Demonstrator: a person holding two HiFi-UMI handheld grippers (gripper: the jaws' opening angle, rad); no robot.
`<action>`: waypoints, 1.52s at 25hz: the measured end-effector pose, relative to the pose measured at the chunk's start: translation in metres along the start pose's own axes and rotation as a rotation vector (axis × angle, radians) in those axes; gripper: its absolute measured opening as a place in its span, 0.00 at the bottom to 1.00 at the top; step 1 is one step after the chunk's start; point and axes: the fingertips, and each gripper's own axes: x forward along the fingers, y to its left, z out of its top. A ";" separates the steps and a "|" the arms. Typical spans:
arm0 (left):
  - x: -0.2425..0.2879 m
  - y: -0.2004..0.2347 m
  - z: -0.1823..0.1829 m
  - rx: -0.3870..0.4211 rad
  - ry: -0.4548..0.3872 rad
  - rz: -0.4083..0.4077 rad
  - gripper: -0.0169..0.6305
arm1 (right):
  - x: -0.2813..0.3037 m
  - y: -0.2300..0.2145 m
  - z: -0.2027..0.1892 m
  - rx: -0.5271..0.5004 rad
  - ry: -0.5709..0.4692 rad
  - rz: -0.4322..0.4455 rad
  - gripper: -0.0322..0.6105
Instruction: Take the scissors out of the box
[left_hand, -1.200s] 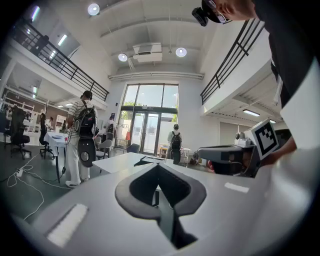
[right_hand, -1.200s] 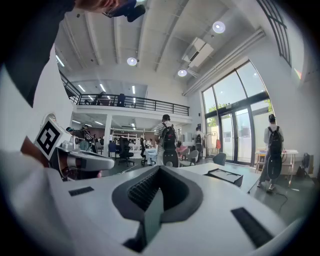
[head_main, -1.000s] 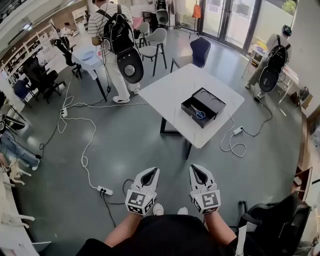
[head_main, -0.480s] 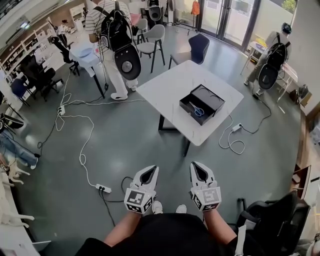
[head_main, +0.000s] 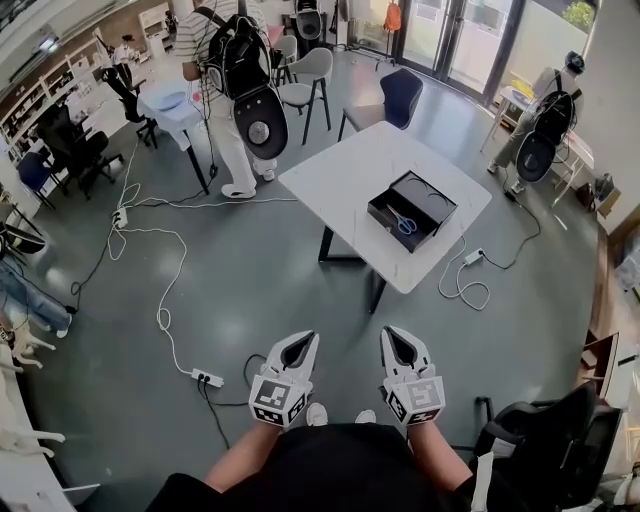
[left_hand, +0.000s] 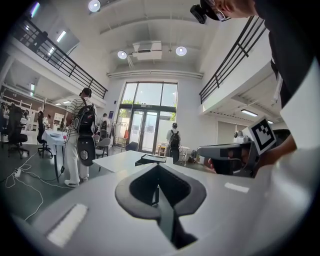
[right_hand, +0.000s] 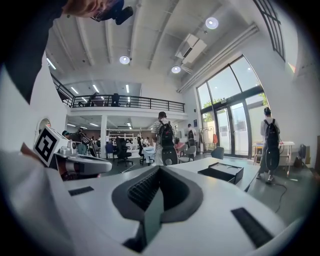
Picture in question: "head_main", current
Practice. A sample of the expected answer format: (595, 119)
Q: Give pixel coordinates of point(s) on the person's right white shoe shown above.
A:
(366, 416)

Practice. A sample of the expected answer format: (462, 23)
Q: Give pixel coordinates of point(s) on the dark blue chair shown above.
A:
(400, 95)

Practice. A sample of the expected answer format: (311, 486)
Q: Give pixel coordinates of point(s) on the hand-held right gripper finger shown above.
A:
(386, 352)
(421, 356)

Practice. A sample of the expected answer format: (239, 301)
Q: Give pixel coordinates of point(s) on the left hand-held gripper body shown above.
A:
(280, 400)

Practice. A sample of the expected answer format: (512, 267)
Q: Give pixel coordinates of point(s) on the white animal figurine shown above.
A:
(27, 345)

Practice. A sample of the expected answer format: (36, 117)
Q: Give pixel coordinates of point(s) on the white marble table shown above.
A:
(350, 170)

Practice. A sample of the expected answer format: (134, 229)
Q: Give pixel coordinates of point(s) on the grey bag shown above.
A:
(602, 192)

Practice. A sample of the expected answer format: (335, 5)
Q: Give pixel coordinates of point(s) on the black stool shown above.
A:
(25, 245)

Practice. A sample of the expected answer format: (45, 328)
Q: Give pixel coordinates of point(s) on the brown wooden stand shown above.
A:
(607, 360)

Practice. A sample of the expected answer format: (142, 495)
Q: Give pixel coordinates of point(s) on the person's left forearm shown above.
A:
(235, 460)

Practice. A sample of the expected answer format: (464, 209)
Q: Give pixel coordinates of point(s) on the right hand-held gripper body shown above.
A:
(417, 397)

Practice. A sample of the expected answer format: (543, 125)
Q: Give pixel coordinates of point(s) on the white power strip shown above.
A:
(207, 378)
(120, 217)
(474, 256)

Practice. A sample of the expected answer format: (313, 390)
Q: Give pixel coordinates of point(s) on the person's left white shoe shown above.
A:
(317, 415)

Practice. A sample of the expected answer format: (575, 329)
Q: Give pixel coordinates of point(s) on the black box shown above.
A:
(425, 195)

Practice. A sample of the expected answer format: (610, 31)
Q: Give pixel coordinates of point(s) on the white side table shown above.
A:
(507, 95)

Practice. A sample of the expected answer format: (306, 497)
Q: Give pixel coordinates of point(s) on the table with pale blue cloth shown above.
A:
(170, 120)

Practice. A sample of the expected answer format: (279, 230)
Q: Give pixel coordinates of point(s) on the black mesh office chair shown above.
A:
(550, 440)

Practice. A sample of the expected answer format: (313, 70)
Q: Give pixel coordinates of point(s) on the person's right forearm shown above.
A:
(440, 460)

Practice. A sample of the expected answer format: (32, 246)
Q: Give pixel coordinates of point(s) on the pale blue plate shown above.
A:
(171, 101)

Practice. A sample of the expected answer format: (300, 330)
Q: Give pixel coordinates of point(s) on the grey chair with black legs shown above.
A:
(312, 70)
(287, 47)

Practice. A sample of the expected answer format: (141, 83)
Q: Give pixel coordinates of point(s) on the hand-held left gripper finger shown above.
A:
(312, 357)
(276, 352)

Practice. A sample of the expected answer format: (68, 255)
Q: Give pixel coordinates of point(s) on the person's white shoe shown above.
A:
(317, 415)
(366, 416)

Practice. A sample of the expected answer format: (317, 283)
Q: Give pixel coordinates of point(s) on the person's black clothing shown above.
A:
(340, 475)

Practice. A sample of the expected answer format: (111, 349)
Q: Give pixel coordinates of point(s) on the black white backpack rig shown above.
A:
(309, 20)

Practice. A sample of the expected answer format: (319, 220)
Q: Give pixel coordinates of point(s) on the white wall shelves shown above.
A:
(30, 107)

